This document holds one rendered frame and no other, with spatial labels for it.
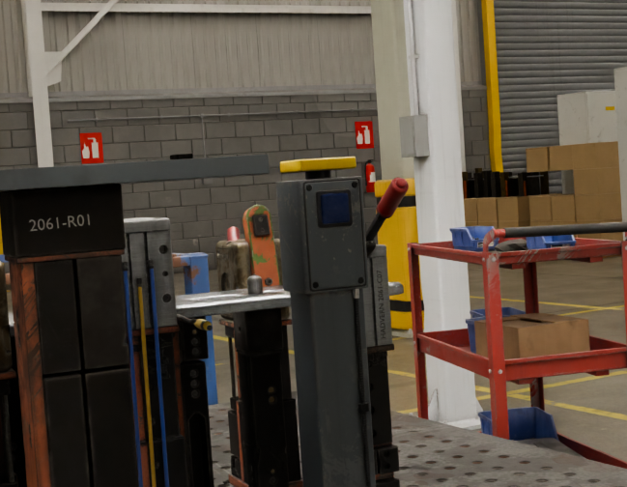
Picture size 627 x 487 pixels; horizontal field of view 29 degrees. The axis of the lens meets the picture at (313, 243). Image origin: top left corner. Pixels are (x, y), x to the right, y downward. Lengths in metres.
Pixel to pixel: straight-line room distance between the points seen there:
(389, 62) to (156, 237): 7.36
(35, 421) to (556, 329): 2.60
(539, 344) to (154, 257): 2.36
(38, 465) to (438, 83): 4.39
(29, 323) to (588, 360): 2.63
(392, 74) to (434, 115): 3.25
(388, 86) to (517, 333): 5.26
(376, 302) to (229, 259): 0.38
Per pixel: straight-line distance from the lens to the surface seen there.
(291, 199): 1.20
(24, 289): 1.11
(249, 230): 1.69
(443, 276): 5.37
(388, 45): 8.63
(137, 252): 1.29
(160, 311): 1.30
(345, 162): 1.20
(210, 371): 3.56
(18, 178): 1.07
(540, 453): 1.91
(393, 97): 8.58
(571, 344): 3.61
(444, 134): 5.38
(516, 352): 3.54
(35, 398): 1.12
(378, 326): 1.39
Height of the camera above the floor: 1.14
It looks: 3 degrees down
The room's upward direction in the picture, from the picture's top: 4 degrees counter-clockwise
